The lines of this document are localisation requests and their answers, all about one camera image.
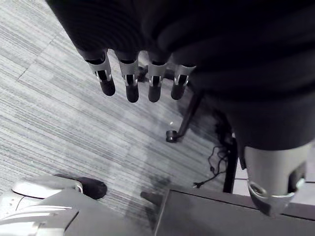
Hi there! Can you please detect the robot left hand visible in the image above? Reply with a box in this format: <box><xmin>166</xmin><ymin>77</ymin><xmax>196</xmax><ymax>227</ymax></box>
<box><xmin>45</xmin><ymin>0</ymin><xmax>315</xmax><ymax>217</ymax></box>

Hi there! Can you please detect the black chair base with caster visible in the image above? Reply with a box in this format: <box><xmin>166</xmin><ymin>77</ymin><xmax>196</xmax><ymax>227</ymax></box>
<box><xmin>137</xmin><ymin>64</ymin><xmax>205</xmax><ymax>144</ymax></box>

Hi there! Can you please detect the black table leg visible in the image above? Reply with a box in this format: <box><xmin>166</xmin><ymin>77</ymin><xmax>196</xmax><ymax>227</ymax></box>
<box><xmin>222</xmin><ymin>134</ymin><xmax>239</xmax><ymax>194</ymax></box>

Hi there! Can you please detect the dark robot foot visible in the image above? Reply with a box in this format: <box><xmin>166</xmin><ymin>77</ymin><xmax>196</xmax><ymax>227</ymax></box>
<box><xmin>55</xmin><ymin>174</ymin><xmax>108</xmax><ymax>200</ymax></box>

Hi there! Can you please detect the dark table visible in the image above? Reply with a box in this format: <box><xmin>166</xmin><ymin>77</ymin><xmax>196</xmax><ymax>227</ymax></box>
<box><xmin>140</xmin><ymin>179</ymin><xmax>315</xmax><ymax>236</ymax></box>

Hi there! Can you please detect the black power cable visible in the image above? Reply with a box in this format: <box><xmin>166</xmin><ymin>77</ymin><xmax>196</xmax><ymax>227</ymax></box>
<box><xmin>192</xmin><ymin>122</ymin><xmax>234</xmax><ymax>189</ymax></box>

